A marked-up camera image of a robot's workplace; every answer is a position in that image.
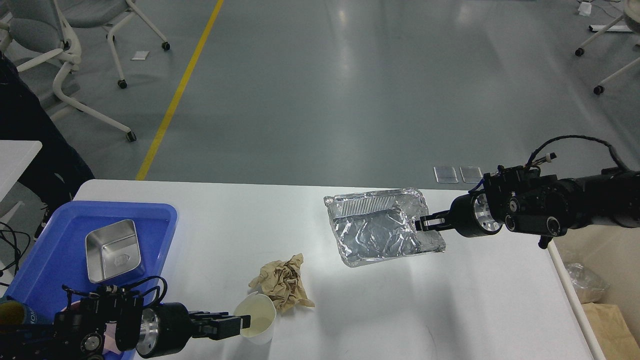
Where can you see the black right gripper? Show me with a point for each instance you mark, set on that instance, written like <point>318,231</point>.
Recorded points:
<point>469,215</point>

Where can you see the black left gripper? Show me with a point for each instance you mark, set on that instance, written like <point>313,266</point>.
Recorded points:
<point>167,327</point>

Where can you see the cream paper cup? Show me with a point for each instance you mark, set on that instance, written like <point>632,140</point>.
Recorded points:
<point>262,314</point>

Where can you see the brown paper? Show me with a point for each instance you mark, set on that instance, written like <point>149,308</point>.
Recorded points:
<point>281,281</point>

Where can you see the aluminium foil container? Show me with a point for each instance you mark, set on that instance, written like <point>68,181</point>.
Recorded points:
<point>376,226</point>

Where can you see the stainless steel tray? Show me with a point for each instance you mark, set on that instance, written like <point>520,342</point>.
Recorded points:
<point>113,253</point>

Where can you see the dark blue HOME mug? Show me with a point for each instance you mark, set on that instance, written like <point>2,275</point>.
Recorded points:
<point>16,316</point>

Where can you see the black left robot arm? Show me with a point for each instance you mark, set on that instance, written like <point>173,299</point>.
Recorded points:
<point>80,329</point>

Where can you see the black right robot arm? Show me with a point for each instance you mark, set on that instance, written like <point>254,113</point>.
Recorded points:
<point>524,201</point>

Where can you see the left floor socket plate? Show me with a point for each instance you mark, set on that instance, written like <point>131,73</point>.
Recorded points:
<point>446,174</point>

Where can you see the floor socket plate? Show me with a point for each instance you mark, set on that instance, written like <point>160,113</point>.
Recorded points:
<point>471,174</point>
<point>446,174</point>

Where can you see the right floor socket plate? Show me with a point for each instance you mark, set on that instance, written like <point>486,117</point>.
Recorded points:
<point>471,174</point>

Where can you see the clear plastic bag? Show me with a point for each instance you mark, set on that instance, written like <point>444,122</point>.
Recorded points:
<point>588,285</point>

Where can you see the blue plastic tray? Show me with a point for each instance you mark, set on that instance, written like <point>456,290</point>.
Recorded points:
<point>59,257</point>

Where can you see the beige plastic bin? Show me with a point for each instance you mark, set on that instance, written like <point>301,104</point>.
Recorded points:
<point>613,254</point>

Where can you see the brown paper bag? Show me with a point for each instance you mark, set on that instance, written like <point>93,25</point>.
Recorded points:
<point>610,328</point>

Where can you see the person in dark jeans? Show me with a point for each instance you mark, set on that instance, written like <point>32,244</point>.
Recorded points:
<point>57,172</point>

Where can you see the white side table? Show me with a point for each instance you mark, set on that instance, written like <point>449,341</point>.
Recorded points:
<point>15,157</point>

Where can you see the white paper on floor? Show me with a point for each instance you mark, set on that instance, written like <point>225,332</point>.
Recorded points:
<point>140,55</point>

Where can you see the white office chair front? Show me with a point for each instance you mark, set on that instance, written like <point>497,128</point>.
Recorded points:
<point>39,26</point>

